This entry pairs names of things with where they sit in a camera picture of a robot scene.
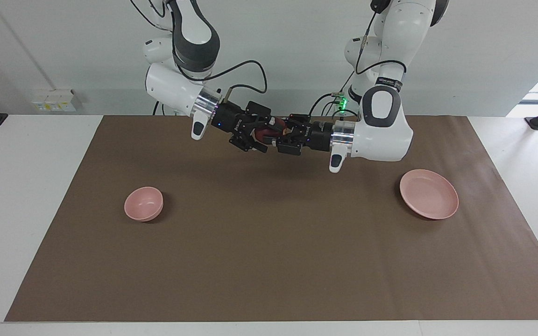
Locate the pink plate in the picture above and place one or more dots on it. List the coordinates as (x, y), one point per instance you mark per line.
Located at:
(430, 193)

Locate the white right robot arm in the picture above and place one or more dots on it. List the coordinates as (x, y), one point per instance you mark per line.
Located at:
(171, 86)

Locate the pink bowl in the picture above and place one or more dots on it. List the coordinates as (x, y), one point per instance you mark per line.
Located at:
(143, 203)

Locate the brown paper table mat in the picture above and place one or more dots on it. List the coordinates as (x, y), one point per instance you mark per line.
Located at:
(269, 242)

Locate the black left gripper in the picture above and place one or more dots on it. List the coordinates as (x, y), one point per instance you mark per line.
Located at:
(320, 136)

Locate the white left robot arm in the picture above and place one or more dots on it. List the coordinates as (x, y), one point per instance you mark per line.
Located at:
(381, 140)

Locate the red apple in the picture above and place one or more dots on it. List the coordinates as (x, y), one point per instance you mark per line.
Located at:
(265, 135)

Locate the white wall socket box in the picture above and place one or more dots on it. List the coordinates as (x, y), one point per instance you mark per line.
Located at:
(54, 100)

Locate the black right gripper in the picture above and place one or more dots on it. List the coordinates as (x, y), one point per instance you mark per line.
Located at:
(227, 120)

